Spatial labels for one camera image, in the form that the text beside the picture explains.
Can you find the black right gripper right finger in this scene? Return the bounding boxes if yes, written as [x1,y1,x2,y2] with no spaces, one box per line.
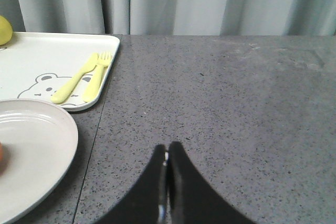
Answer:
[167,142,253,224]

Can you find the beige round plate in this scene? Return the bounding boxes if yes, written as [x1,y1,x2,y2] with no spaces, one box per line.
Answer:
[1,99,78,223]

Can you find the orange fruit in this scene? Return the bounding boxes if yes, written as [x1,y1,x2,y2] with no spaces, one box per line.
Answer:
[0,143,3,171]

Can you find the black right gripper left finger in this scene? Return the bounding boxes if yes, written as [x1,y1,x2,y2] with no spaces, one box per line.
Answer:
[96,145,167,223]

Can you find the yellow plastic fork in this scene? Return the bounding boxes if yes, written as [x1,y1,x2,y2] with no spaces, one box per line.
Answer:
[82,51,112,102]

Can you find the yellow lemon right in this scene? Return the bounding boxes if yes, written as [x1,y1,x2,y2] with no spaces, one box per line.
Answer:
[0,16,13,46]

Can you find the grey curtain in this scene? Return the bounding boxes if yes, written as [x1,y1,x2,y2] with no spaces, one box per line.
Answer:
[1,0,335,35]

